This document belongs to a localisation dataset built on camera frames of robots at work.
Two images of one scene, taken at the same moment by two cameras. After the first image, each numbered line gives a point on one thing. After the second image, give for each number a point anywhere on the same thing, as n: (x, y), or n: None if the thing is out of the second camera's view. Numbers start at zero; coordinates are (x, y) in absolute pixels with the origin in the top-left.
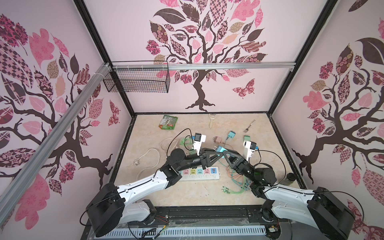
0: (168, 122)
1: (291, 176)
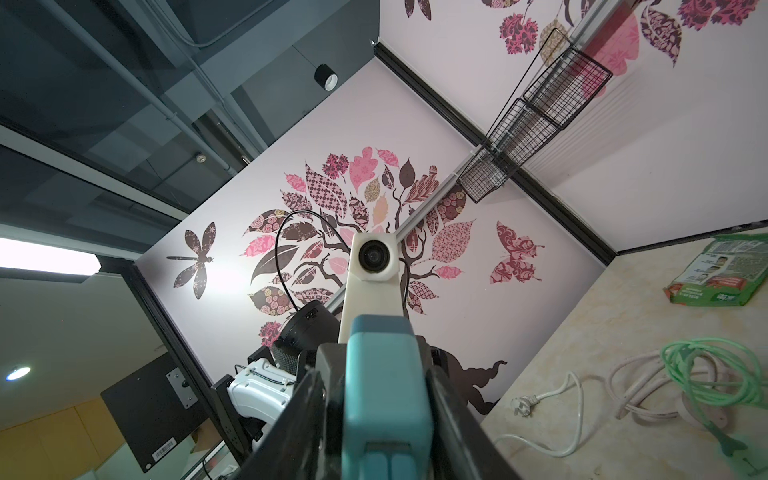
0: (727, 273)
1: None
